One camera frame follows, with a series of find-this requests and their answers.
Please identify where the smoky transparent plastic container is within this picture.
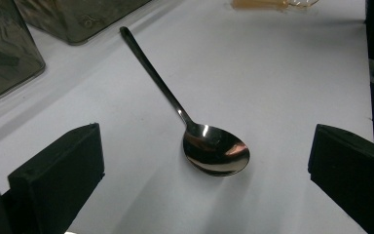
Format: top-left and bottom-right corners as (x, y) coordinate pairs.
(14, 0), (152, 46)
(0, 0), (47, 109)

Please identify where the translucent amber spoon handle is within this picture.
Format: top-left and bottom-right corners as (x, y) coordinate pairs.
(232, 0), (319, 13)

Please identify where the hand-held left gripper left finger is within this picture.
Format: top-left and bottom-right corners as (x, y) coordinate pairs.
(1, 122), (106, 234)

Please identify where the dark metal spoon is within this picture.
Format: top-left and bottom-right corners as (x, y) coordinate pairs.
(119, 26), (251, 177)

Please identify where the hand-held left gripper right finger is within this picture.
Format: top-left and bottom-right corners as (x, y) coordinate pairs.
(307, 123), (374, 234)

